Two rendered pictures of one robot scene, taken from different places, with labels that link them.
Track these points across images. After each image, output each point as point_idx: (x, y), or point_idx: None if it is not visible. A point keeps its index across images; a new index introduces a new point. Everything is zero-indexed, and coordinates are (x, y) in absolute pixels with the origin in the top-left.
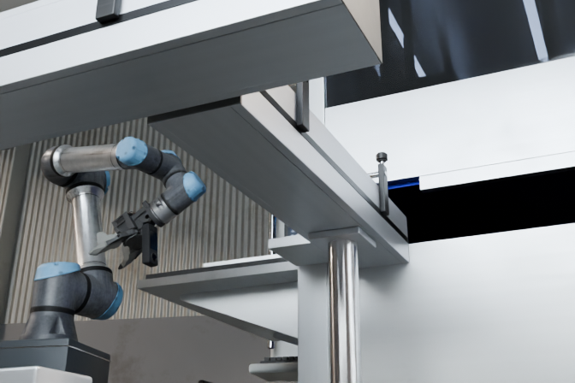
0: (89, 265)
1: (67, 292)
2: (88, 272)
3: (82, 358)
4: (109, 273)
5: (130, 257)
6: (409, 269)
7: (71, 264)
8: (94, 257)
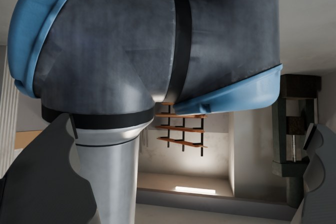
0: (144, 125)
1: (260, 15)
2: (147, 104)
3: None
4: (80, 109)
5: (59, 177)
6: None
7: (257, 99)
8: (119, 155)
